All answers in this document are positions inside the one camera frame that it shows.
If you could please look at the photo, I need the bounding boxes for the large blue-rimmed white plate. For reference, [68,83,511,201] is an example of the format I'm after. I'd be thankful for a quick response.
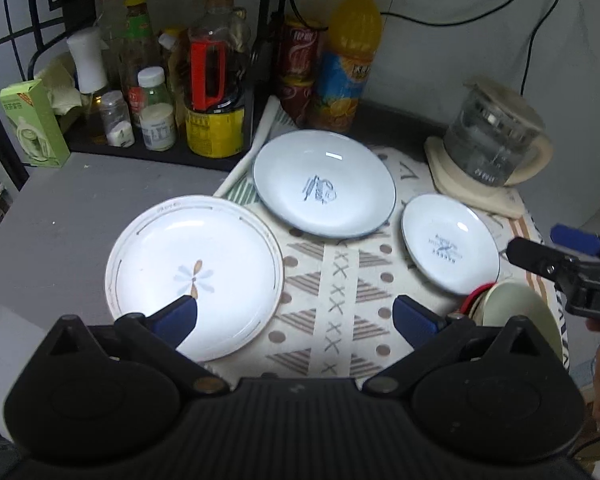
[252,130,397,239]

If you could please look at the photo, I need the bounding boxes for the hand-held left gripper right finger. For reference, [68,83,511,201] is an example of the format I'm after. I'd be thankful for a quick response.
[362,295,548,395]

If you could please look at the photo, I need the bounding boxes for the yellow seasoning bottle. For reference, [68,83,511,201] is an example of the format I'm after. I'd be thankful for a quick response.
[157,29,190,111]

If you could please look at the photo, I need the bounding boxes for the glass kettle with cream handle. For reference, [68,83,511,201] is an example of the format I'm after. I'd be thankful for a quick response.
[442,77,555,188]

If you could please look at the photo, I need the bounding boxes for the cream kettle base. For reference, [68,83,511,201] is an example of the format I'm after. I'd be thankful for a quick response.
[424,135,526,220]

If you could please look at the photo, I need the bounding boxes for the orange juice bottle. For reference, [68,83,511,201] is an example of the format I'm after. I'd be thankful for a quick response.
[307,0,385,135]

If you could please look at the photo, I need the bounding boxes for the yellow-capped green-label bottle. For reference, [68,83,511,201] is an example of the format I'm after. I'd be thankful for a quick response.
[120,0,162,116]

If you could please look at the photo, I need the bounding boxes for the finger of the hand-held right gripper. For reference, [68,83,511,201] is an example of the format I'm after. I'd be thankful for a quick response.
[507,236,581,286]
[551,224,600,256]

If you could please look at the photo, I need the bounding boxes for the red-handled soy sauce bottle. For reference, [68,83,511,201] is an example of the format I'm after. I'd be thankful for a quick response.
[182,0,253,158]

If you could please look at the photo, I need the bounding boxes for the white-topped oil bottle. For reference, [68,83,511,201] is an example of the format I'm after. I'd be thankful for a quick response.
[66,27,112,145]

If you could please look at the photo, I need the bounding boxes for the red-capped clear bottle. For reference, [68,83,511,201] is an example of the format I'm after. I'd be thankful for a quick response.
[99,0,128,93]

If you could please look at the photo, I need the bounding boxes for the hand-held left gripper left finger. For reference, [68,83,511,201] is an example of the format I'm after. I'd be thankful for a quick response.
[45,295,231,396]

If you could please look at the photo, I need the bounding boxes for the pale crumpled paper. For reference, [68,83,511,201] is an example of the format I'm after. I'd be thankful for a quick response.
[35,52,88,116]

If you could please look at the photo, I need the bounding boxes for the small clear shaker jar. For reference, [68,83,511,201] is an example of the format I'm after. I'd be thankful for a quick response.
[99,90,136,148]

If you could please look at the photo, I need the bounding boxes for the white plate with flower print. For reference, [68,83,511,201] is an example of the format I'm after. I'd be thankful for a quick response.
[105,194,285,362]

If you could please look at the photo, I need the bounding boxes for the black metal rack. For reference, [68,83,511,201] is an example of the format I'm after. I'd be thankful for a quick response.
[0,0,301,173]

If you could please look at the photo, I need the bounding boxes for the small blue-rimmed white plate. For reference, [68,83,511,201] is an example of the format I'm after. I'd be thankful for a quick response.
[401,193,501,296]

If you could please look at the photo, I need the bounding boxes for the red and black bowl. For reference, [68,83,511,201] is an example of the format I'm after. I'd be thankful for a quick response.
[459,282,496,317]

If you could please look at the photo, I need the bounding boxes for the pale green carton box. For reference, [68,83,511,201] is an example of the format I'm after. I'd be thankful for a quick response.
[0,79,72,167]

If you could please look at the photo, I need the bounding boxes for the patterned fringed table cloth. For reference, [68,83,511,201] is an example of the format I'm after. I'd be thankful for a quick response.
[212,95,573,386]

